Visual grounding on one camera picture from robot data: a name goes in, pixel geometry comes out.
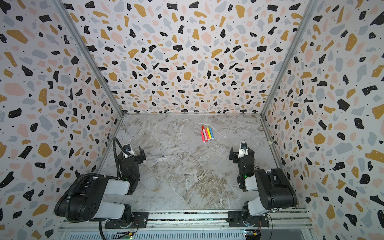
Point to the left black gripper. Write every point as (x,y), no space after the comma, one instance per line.
(140,157)

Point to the yellow highlighter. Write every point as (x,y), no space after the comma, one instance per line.
(208,133)

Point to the pink highlighter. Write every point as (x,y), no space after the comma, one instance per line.
(206,134)
(203,136)

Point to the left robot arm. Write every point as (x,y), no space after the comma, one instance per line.
(84,200)

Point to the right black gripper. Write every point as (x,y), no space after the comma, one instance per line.
(234,153)

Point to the blue highlighter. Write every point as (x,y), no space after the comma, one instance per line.
(211,133)

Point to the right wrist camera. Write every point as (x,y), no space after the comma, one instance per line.
(243,150)

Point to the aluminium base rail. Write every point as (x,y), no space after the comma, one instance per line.
(288,224)

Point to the white marker pen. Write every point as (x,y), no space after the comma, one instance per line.
(206,138)

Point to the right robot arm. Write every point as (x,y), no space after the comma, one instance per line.
(273,187)

